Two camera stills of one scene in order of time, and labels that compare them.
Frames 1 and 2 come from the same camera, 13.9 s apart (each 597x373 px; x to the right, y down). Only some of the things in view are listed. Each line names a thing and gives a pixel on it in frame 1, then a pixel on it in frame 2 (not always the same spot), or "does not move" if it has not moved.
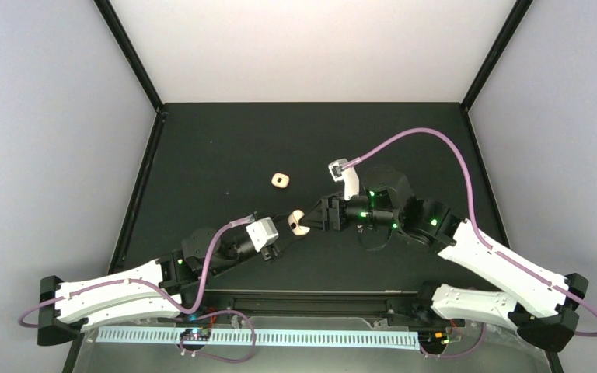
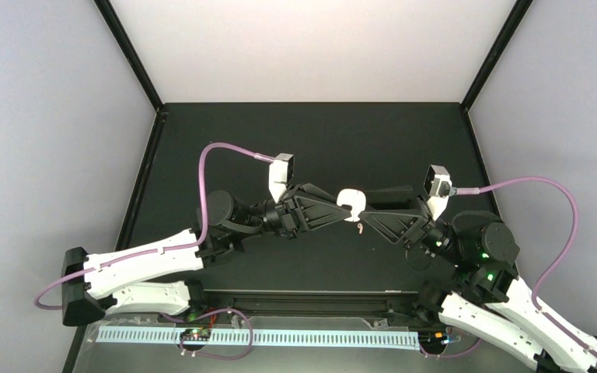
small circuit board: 193,334 does not move
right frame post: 516,15 does not move
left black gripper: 276,252 → 299,213
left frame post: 130,52 does not move
